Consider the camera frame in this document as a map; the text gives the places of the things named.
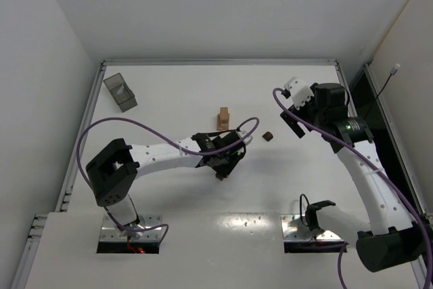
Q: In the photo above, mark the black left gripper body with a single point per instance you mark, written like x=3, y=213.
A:
x=231, y=159

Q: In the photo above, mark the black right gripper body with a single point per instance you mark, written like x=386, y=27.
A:
x=292, y=124

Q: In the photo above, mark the dark brown arch block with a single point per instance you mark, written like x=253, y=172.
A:
x=220, y=176

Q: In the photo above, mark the dark brown half-round block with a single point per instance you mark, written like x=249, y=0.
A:
x=268, y=136

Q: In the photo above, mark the wide light wood block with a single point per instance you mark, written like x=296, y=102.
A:
x=223, y=113

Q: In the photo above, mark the clear smoky plastic box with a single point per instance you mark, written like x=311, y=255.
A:
x=120, y=92

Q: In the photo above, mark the light wood cube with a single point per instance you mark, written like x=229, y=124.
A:
x=222, y=122

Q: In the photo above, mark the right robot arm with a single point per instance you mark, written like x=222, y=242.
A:
x=391, y=236

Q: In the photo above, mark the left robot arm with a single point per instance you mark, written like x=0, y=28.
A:
x=112, y=172

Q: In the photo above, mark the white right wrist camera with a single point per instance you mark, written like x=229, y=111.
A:
x=299, y=91

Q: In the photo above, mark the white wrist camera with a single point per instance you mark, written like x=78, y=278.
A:
x=245, y=137
x=299, y=91

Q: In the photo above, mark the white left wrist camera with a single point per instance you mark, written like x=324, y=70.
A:
x=245, y=137

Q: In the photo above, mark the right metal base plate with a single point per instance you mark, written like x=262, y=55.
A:
x=294, y=231

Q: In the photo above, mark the metal base plate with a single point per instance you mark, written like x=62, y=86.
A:
x=149, y=225
x=294, y=231

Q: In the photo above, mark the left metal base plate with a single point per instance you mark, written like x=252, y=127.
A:
x=149, y=225

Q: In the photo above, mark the aluminium table frame rail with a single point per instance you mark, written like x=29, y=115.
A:
x=217, y=234

